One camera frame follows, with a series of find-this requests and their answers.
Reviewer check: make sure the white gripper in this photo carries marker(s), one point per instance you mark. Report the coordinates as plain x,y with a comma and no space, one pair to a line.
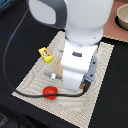
78,62

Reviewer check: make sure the yellow butter box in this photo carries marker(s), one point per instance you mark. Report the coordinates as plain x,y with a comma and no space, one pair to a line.
45,55

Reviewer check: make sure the red toy tomato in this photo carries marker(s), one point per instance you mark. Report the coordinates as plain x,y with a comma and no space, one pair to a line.
50,92

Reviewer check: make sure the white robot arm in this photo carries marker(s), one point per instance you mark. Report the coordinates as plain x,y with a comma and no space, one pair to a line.
83,22

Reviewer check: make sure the round wooden plate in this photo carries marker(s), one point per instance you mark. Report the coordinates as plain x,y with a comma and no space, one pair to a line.
58,68

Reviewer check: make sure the beige woven placemat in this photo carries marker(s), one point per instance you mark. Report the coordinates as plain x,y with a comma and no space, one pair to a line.
77,111

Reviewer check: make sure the cream bowl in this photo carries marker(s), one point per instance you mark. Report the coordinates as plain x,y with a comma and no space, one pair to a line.
122,14

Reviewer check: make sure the wooden handled fork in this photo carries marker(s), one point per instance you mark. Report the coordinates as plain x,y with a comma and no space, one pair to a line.
55,76

